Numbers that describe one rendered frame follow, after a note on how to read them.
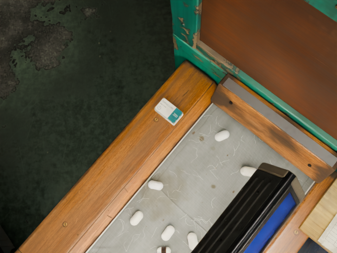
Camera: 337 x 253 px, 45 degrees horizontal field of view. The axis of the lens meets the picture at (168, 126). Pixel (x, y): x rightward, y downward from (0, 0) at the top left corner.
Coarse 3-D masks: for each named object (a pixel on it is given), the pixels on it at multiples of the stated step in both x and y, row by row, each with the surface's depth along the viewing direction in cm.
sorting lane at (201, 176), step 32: (192, 128) 97; (224, 128) 97; (192, 160) 95; (224, 160) 95; (256, 160) 94; (160, 192) 94; (192, 192) 93; (224, 192) 93; (128, 224) 92; (160, 224) 92; (192, 224) 91
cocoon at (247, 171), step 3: (243, 168) 92; (246, 168) 92; (249, 168) 92; (252, 168) 92; (240, 171) 93; (243, 171) 92; (246, 171) 92; (249, 171) 92; (252, 171) 92; (243, 174) 92; (246, 174) 92; (249, 174) 92; (252, 174) 92
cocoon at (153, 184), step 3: (150, 183) 92; (153, 183) 92; (156, 183) 92; (159, 183) 92; (150, 186) 92; (153, 186) 92; (156, 186) 92; (159, 186) 92; (162, 186) 93; (156, 189) 92; (159, 189) 92
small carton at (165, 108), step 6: (162, 102) 94; (168, 102) 94; (156, 108) 94; (162, 108) 94; (168, 108) 94; (174, 108) 94; (162, 114) 94; (168, 114) 94; (174, 114) 94; (180, 114) 93; (168, 120) 94; (174, 120) 93
